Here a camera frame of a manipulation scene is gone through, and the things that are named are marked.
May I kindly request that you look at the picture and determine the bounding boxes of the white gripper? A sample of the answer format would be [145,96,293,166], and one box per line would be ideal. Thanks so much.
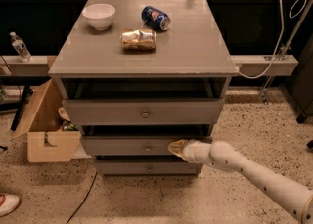
[168,139,214,164]

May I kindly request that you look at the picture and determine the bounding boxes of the grey drawer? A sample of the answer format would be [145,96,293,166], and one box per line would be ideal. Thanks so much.
[79,135,213,157]
[63,99,224,126]
[94,160,202,175]

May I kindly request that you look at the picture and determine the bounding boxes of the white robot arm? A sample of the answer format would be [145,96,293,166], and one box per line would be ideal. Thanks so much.
[168,139,313,224]

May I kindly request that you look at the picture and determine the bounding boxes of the grey bottom drawer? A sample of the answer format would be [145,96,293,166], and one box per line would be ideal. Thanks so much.
[94,160,202,175]

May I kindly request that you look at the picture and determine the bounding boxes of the grey wooden drawer cabinet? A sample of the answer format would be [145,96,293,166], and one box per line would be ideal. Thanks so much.
[49,0,236,163]

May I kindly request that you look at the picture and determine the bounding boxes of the grey top drawer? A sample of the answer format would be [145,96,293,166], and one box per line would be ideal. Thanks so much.
[63,99,224,126]

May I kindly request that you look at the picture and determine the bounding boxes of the crushed gold snack bag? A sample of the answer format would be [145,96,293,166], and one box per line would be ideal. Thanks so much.
[120,28,157,51]

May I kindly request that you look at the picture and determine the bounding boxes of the open cardboard box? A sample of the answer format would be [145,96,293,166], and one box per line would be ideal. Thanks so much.
[12,79,89,163]

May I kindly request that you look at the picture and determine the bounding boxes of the blue soda can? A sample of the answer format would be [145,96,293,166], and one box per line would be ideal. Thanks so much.
[141,6,171,31]

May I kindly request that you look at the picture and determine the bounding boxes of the dark cabinet at right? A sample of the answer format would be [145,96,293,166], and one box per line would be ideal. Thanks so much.
[285,35,313,123]

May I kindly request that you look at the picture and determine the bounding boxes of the white ceramic bowl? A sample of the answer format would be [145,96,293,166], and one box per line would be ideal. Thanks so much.
[82,4,115,30]

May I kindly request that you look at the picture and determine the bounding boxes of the black stand leg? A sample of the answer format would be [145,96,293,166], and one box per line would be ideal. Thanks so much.
[11,84,32,131]

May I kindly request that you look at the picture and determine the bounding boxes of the white red sneaker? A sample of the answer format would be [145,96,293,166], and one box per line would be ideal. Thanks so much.
[0,193,21,217]

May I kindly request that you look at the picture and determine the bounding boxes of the clear plastic water bottle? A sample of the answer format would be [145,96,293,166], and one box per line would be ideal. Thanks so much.
[10,32,31,63]

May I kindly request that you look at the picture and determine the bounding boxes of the black floor cable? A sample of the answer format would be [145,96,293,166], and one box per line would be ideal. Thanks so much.
[65,171,99,224]

